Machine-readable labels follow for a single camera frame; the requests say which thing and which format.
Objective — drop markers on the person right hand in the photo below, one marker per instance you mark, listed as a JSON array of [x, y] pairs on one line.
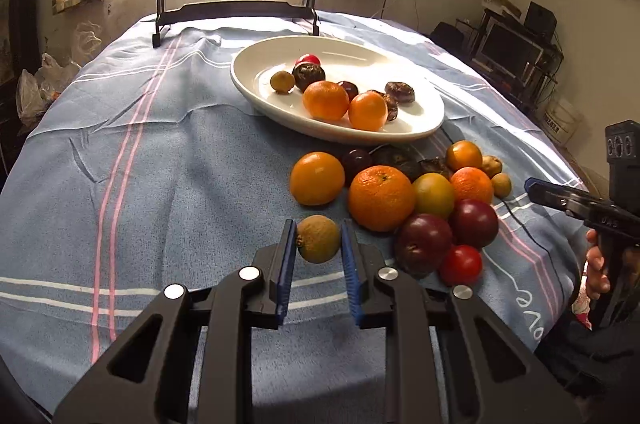
[[597, 282]]

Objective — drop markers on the small orange top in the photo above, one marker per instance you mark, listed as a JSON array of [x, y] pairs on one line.
[[462, 154]]

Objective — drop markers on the plastic bags pile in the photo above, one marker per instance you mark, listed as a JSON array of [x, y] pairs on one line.
[[35, 93]]

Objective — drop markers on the dark red plum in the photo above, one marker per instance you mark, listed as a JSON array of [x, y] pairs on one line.
[[474, 222], [421, 244]]

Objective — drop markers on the small brown longan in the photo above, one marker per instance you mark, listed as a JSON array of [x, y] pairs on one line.
[[318, 239]]

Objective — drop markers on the large mandarin orange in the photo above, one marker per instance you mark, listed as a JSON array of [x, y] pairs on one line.
[[326, 101]]

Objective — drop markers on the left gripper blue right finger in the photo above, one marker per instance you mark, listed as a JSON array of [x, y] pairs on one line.
[[353, 269]]

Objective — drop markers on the television monitor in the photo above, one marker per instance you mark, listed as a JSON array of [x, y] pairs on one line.
[[504, 49]]

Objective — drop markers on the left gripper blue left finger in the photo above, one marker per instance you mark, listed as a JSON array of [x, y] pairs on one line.
[[286, 253]]

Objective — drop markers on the dark cherry with stem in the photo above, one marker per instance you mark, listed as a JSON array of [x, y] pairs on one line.
[[350, 88]]

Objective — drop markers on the red cherry tomato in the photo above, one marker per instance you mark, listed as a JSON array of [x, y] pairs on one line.
[[308, 59], [462, 265]]

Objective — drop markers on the dark red plum right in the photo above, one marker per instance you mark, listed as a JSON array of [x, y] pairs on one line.
[[474, 222]]

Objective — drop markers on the small yellow fruit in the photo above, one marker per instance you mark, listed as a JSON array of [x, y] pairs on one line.
[[502, 185], [282, 82]]

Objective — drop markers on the orange fruit upper left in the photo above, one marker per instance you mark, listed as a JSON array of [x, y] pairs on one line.
[[316, 179]]

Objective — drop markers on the brown wrinkled fruit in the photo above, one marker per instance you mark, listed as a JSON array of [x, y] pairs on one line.
[[401, 92]]

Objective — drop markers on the blue striped tablecloth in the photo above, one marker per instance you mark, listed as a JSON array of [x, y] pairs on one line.
[[152, 168]]

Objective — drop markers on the dark wrinkled passion fruit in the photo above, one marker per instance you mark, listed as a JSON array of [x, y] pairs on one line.
[[307, 73]]

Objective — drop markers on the white oval plate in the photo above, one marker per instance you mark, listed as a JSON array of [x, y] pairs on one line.
[[368, 67]]

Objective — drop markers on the yellow green plum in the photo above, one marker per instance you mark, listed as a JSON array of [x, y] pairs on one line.
[[434, 195]]

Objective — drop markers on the bumpy large orange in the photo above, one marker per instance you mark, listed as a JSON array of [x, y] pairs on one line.
[[380, 198]]

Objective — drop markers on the small bumpy mandarin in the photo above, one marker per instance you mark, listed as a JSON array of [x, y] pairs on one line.
[[470, 183]]

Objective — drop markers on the smooth orange fruit front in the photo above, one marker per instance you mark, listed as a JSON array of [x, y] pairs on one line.
[[368, 112]]

